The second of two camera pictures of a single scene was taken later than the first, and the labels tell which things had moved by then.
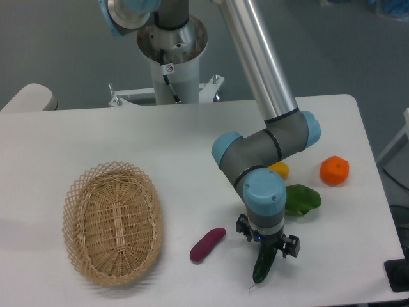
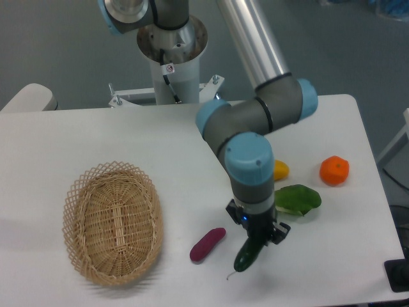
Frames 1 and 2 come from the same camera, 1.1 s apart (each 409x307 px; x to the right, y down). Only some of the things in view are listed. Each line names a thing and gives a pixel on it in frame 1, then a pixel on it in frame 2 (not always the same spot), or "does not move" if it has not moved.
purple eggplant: x=202 y=247 does not move
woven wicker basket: x=112 y=222 does not move
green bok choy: x=300 y=199 does not move
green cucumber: x=266 y=254 to x=248 y=254
